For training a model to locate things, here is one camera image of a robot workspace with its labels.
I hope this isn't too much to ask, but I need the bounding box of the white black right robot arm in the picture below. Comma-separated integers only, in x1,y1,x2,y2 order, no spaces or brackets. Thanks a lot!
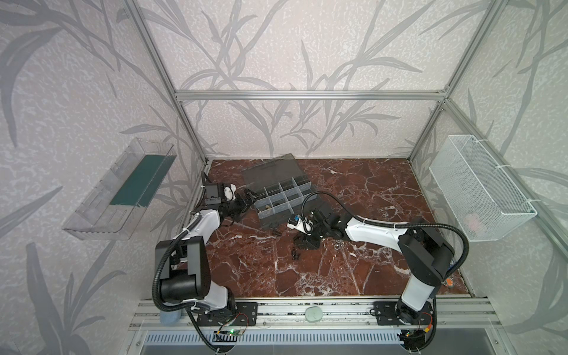
295,210,470,325

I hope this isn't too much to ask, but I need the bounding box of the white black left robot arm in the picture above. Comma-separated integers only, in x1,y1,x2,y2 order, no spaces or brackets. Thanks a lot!
152,173,259,324

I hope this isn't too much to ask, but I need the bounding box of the grey compartment organizer box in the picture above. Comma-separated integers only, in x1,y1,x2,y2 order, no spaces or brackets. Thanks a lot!
242,153,331,230

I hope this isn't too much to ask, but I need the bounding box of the green oval button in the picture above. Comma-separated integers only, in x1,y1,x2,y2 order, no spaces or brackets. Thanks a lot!
305,306,323,323

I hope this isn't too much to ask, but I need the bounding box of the green circuit board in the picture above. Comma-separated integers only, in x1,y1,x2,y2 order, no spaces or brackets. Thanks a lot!
214,328,246,343

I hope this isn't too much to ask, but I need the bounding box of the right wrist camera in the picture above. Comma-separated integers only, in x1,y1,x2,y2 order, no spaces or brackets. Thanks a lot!
287,214,314,235

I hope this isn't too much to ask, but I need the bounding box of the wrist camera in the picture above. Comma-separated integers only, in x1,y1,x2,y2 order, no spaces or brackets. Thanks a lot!
287,214,314,235
204,183,236,209

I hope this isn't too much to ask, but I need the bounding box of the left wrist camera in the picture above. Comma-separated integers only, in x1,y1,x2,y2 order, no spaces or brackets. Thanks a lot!
204,183,236,209

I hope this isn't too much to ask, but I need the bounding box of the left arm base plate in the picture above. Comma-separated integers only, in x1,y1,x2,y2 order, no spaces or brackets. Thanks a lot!
197,302,258,326

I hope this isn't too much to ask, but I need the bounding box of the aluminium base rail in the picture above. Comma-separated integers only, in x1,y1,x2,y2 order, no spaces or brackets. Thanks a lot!
128,298,502,331

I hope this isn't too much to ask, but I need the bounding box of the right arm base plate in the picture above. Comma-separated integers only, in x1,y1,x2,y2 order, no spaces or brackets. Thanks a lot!
369,301,433,326

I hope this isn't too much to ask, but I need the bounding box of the aluminium horizontal frame bar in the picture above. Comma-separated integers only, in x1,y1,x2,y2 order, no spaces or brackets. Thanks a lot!
175,90,446,101

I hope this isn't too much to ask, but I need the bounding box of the clear plastic wall bin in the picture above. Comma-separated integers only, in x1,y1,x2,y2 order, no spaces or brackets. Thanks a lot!
62,138,177,241

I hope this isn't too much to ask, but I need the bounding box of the white wire mesh basket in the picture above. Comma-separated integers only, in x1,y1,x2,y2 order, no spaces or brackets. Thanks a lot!
429,135,538,242

